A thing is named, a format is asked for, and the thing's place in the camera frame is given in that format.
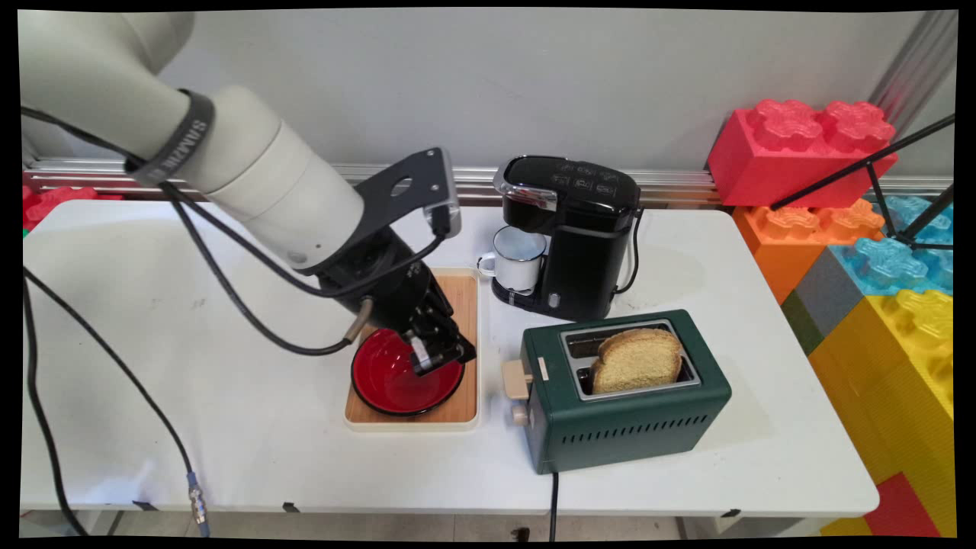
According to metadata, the black coffee machine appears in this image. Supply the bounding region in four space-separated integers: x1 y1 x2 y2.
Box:
492 155 643 323

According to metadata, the black printed velcro strap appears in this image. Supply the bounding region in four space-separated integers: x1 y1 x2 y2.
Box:
125 88 217 187

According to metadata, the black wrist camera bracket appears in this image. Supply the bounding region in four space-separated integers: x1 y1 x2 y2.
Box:
354 147 463 239

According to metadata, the black camera cable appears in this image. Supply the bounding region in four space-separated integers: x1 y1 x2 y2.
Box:
21 107 452 300

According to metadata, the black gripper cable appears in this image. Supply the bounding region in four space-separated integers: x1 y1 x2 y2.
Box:
159 183 376 358

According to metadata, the black tripod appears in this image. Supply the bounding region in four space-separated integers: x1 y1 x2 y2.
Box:
769 114 956 252

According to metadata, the wooden tray white rim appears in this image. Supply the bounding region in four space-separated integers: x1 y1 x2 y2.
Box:
343 266 482 433

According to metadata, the big yellow toy brick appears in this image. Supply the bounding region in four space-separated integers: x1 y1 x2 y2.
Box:
807 289 956 538

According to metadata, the slanted aluminium profile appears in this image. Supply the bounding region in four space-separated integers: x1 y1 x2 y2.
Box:
868 11 958 140

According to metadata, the toasted bread slice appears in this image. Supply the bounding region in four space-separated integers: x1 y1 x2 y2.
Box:
589 328 684 396

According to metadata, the beige toaster lever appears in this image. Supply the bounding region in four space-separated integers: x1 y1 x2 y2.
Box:
501 359 534 401

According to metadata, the plain black hanging cable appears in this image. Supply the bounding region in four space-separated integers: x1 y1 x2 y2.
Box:
21 282 91 538

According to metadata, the white enamel mug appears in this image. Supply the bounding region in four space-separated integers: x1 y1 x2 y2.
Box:
477 226 548 295

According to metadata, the big grey toy brick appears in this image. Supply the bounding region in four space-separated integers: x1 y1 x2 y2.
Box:
793 248 868 342

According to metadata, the horizontal aluminium wall rail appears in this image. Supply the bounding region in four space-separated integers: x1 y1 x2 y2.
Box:
27 157 955 209

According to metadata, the flat red toy brick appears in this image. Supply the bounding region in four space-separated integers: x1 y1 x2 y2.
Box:
864 472 943 539

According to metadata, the big dark green toy brick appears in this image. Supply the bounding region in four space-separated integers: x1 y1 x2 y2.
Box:
781 290 825 356

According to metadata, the black cable with metal plug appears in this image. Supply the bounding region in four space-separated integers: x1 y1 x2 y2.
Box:
21 264 212 538

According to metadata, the big translucent blue toy brick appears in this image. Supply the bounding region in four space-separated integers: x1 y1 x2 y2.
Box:
830 194 955 297

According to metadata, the black coffee machine cable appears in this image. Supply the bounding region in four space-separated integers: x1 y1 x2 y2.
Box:
615 209 646 297

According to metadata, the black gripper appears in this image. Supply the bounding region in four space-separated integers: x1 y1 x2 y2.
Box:
319 227 478 379

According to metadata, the big orange toy brick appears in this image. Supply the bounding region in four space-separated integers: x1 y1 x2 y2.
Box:
733 199 886 305

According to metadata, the big red toy brick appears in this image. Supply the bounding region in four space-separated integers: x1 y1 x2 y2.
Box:
707 98 899 209

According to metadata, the green toaster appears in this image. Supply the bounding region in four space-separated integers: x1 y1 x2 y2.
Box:
520 309 733 476

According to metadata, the red bowl black rim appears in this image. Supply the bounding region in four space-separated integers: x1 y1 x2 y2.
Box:
351 326 466 418

